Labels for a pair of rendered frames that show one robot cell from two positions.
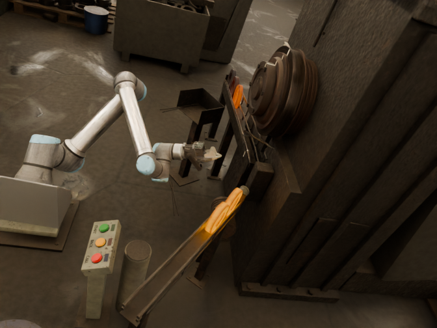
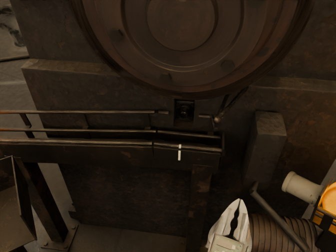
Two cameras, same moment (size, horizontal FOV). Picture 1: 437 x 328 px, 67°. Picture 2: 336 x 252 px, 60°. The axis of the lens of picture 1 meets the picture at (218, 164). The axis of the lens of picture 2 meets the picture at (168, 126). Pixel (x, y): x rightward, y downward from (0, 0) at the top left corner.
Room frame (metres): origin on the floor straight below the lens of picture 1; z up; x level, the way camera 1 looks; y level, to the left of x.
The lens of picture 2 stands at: (1.43, 0.40, 1.31)
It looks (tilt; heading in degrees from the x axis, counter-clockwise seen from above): 42 degrees down; 295
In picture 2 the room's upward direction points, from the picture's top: straight up
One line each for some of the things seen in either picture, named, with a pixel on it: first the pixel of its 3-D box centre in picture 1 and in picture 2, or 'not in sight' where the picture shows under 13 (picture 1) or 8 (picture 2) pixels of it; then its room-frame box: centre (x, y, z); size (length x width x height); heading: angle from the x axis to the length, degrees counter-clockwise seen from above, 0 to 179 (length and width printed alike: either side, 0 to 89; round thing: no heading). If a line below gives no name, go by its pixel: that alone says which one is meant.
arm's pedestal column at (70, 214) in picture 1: (37, 217); not in sight; (1.17, 0.93, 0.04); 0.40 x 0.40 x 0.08; 16
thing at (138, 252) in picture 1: (132, 280); not in sight; (0.87, 0.20, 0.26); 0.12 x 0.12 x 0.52
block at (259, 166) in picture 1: (257, 182); (260, 151); (1.43, -0.24, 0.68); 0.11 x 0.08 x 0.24; 107
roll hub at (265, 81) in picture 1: (259, 88); (182, 13); (1.62, -0.07, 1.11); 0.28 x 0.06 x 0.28; 17
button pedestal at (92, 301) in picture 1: (97, 279); not in sight; (0.79, 0.35, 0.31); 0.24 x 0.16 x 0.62; 17
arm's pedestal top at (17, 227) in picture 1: (36, 210); not in sight; (1.17, 0.93, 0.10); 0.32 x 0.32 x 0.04; 16
